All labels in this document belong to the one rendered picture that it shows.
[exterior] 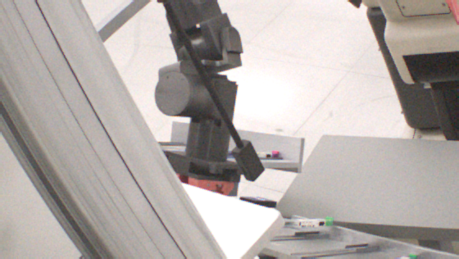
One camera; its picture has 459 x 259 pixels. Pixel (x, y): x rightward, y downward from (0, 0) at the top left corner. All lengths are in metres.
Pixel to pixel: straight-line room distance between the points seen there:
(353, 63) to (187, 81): 2.12
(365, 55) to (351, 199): 1.60
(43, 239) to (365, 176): 1.28
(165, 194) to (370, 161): 1.42
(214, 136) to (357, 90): 1.90
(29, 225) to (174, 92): 0.68
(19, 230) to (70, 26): 0.19
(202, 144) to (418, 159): 0.63
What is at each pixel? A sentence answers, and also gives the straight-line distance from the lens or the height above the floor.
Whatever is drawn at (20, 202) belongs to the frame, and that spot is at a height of 1.44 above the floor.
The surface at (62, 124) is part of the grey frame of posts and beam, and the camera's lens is 0.28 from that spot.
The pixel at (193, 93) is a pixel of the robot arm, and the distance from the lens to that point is 1.10.
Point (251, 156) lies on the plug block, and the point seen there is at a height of 1.11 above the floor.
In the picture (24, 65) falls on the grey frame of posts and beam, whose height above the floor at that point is 1.56.
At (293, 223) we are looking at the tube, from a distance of 1.33.
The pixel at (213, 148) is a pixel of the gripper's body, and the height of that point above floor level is 1.03.
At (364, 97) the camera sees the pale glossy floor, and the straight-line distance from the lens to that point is 2.98.
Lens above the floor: 1.65
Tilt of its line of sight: 32 degrees down
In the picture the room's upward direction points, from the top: 28 degrees counter-clockwise
